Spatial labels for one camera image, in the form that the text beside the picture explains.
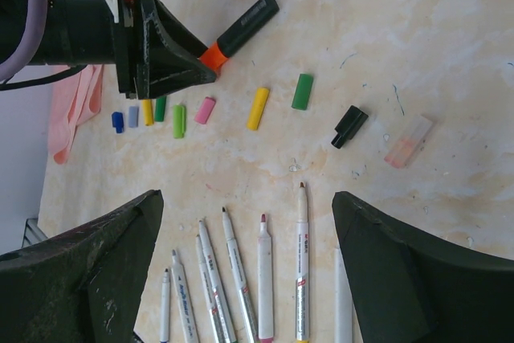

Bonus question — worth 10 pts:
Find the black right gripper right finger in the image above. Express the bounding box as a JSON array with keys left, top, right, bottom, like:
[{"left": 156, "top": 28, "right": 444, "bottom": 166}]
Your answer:
[{"left": 332, "top": 191, "right": 513, "bottom": 342}]

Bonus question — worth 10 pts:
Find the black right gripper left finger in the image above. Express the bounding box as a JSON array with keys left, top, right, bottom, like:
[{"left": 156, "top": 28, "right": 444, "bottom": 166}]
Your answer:
[{"left": 1, "top": 190, "right": 164, "bottom": 342}]

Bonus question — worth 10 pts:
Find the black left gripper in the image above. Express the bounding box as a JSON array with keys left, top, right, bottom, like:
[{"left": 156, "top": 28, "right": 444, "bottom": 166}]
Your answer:
[{"left": 112, "top": 0, "right": 217, "bottom": 100}]

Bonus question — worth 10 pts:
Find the yellow marker cap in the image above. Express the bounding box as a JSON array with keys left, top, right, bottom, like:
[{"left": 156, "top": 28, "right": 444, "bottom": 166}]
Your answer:
[
  {"left": 247, "top": 88, "right": 270, "bottom": 131},
  {"left": 141, "top": 99, "right": 154, "bottom": 126}
]

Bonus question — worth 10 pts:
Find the light green marker cap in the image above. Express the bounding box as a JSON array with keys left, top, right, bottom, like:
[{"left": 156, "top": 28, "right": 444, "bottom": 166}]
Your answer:
[{"left": 173, "top": 104, "right": 186, "bottom": 139}]

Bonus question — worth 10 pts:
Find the pink marker cap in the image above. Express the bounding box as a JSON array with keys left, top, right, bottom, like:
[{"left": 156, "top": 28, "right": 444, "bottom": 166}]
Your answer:
[{"left": 194, "top": 96, "right": 216, "bottom": 125}]

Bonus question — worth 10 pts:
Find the dark green capped marker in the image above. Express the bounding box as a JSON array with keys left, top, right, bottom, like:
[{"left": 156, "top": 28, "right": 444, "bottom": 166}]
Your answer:
[{"left": 334, "top": 248, "right": 353, "bottom": 343}]

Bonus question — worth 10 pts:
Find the grey blue marker cap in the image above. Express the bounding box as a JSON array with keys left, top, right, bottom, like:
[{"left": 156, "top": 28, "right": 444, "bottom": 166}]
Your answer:
[{"left": 128, "top": 105, "right": 139, "bottom": 129}]

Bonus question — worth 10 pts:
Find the orange highlighter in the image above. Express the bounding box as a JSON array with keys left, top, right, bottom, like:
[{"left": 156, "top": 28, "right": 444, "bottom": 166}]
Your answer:
[{"left": 199, "top": 0, "right": 279, "bottom": 71}]

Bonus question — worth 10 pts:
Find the grey blue capped marker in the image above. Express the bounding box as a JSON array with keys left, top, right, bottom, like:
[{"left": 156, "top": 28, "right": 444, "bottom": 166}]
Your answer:
[{"left": 172, "top": 250, "right": 199, "bottom": 343}]

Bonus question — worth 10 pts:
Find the dark green marker cap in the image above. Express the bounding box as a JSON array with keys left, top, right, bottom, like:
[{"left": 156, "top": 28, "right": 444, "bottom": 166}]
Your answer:
[{"left": 292, "top": 73, "right": 314, "bottom": 111}]

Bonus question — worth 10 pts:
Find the pink capped marker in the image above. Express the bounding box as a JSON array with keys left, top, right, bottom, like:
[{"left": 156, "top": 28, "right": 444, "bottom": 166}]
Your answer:
[{"left": 257, "top": 214, "right": 274, "bottom": 342}]

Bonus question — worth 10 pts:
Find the clear pink pen cap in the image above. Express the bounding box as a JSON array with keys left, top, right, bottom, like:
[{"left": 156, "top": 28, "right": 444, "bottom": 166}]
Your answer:
[{"left": 384, "top": 115, "right": 434, "bottom": 169}]

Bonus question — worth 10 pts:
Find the yellow capped white marker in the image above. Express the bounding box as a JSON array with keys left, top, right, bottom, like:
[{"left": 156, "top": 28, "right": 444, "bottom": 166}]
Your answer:
[{"left": 195, "top": 235, "right": 224, "bottom": 343}]

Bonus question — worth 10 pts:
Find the light green capped marker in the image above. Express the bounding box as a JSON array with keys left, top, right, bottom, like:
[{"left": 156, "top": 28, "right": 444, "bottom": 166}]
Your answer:
[{"left": 222, "top": 206, "right": 259, "bottom": 342}]

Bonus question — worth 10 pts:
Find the black marker cap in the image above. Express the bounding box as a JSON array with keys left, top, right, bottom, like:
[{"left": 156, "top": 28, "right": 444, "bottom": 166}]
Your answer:
[{"left": 331, "top": 105, "right": 369, "bottom": 149}]

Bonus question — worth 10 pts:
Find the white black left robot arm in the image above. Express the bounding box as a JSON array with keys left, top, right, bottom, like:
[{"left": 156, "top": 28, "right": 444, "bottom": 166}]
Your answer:
[{"left": 29, "top": 0, "right": 216, "bottom": 100}]

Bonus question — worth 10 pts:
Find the pink cloth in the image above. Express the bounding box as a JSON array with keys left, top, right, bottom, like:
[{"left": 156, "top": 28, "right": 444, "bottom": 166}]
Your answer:
[{"left": 47, "top": 65, "right": 104, "bottom": 165}]

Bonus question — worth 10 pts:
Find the aluminium frame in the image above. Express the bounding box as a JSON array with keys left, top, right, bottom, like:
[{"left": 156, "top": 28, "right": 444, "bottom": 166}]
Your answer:
[{"left": 22, "top": 218, "right": 47, "bottom": 248}]

